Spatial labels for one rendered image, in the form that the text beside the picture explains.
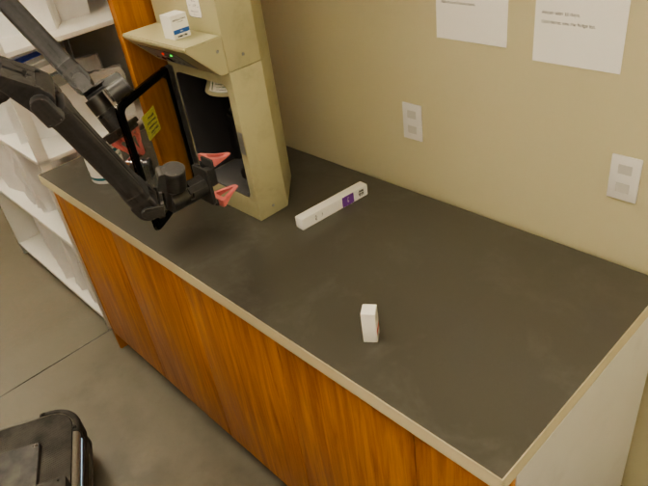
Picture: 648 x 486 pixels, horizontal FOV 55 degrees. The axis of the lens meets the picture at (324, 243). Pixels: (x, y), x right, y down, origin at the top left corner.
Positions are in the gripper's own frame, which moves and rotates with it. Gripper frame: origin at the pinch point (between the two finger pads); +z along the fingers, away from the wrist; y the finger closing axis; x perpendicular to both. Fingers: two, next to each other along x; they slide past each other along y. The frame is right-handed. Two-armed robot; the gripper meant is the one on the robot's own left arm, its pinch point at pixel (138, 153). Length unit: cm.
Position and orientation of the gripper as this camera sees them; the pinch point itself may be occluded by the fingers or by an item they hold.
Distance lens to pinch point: 192.2
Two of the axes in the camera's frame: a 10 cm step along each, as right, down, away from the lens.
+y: -8.2, 3.2, 4.8
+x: -2.3, 5.8, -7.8
